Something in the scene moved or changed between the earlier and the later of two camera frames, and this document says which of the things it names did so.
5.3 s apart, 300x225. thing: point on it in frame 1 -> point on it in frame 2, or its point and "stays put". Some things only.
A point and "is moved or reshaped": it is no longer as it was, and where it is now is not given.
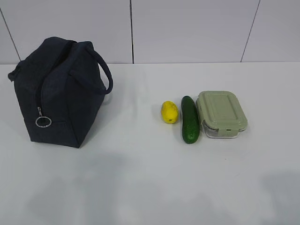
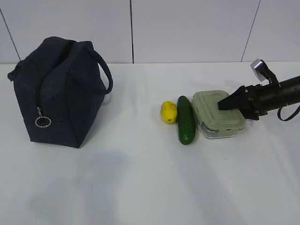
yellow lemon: (169, 112) stays put
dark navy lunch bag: (62, 84) stays put
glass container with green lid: (221, 114) stays put
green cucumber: (191, 120) is moved or reshaped
